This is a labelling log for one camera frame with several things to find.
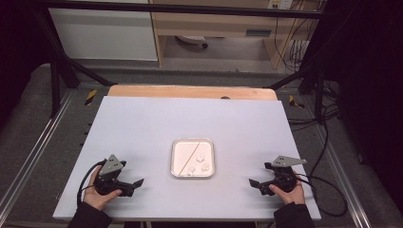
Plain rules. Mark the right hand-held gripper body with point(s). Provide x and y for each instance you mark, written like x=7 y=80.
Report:
x=283 y=177

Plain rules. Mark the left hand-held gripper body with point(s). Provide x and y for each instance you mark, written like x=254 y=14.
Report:
x=111 y=166

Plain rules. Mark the white marshmallow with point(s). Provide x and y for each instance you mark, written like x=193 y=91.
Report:
x=200 y=157
x=191 y=171
x=205 y=167

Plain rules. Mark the square metal tray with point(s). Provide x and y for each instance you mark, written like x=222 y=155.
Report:
x=180 y=152

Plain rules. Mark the thin wooden skewer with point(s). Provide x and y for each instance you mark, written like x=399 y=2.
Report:
x=189 y=158

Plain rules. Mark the person's right hand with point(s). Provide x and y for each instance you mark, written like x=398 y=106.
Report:
x=293 y=197

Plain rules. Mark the person's left hand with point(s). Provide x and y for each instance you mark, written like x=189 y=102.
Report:
x=95 y=198

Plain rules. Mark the white board sheet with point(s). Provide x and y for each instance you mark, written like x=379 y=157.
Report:
x=142 y=126

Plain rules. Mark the yellow black tape strip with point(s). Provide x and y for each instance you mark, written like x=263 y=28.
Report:
x=295 y=102
x=90 y=97

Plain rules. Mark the wooden table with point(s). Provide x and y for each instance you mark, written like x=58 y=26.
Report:
x=177 y=91

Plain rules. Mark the dark curtain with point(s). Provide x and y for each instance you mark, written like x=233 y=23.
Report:
x=19 y=47
x=370 y=79

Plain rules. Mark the white cabinet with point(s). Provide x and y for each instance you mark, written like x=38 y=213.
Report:
x=104 y=34

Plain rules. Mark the white chair base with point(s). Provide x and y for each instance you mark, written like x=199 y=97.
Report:
x=191 y=39

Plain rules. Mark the light wooden desk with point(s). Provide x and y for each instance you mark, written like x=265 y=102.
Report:
x=215 y=27

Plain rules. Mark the aluminium floor rail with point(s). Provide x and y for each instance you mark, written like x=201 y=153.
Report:
x=34 y=148
x=345 y=177

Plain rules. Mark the white wall socket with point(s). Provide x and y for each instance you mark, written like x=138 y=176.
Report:
x=280 y=3

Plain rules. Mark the black metal frame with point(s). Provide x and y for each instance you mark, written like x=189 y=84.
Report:
x=190 y=9

